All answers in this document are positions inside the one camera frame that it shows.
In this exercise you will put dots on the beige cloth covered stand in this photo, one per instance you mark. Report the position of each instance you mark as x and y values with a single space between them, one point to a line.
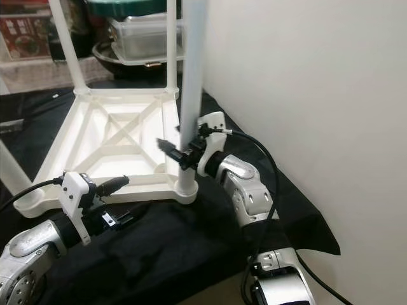
44 76

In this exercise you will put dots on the black round wok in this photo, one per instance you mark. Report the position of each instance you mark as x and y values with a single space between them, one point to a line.
117 70

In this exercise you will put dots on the dark green pot lid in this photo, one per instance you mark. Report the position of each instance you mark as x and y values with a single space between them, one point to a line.
130 7

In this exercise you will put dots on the black glossy bag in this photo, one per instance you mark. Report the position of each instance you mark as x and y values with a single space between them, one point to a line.
79 28

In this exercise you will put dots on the black tablecloth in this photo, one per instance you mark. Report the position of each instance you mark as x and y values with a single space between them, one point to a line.
197 248

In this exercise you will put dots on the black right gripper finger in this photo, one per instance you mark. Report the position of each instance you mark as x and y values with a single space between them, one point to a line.
170 150

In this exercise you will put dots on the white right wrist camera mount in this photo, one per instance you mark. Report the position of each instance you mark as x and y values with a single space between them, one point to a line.
213 140

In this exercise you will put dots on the clear plastic storage container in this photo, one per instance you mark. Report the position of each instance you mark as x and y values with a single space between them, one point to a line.
140 41

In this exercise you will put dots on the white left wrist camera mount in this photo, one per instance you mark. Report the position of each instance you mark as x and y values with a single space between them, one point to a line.
76 200

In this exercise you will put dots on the white plastic table top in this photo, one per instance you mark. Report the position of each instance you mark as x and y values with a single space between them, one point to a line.
114 159

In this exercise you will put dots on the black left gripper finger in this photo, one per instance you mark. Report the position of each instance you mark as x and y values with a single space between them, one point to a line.
113 184
121 221

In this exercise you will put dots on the red printed carton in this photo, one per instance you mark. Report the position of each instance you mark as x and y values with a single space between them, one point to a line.
25 38

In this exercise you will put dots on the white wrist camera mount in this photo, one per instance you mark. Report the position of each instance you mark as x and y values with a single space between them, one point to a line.
76 200
213 140

